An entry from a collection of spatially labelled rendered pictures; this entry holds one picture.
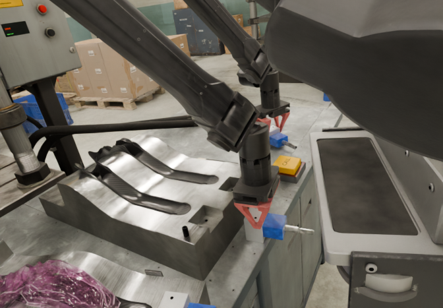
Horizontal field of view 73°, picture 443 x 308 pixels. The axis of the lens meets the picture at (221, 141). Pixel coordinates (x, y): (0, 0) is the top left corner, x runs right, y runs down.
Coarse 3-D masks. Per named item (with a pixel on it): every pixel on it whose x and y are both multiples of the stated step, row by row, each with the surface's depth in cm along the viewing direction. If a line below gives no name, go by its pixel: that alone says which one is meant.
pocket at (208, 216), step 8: (200, 208) 59; (208, 208) 59; (216, 208) 58; (192, 216) 57; (200, 216) 59; (208, 216) 60; (216, 216) 59; (200, 224) 59; (208, 224) 58; (216, 224) 56
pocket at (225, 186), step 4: (228, 180) 67; (232, 180) 68; (236, 180) 67; (224, 184) 66; (228, 184) 68; (232, 184) 68; (220, 188) 65; (224, 188) 66; (228, 188) 68; (232, 188) 68; (232, 192) 67
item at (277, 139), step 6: (270, 126) 98; (270, 132) 94; (276, 132) 96; (270, 138) 94; (276, 138) 93; (282, 138) 92; (270, 144) 96; (276, 144) 92; (282, 144) 93; (288, 144) 90
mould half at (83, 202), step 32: (128, 160) 74; (160, 160) 77; (192, 160) 78; (64, 192) 67; (96, 192) 65; (160, 192) 67; (192, 192) 65; (224, 192) 62; (96, 224) 66; (128, 224) 59; (160, 224) 56; (192, 224) 55; (224, 224) 58; (160, 256) 58; (192, 256) 52
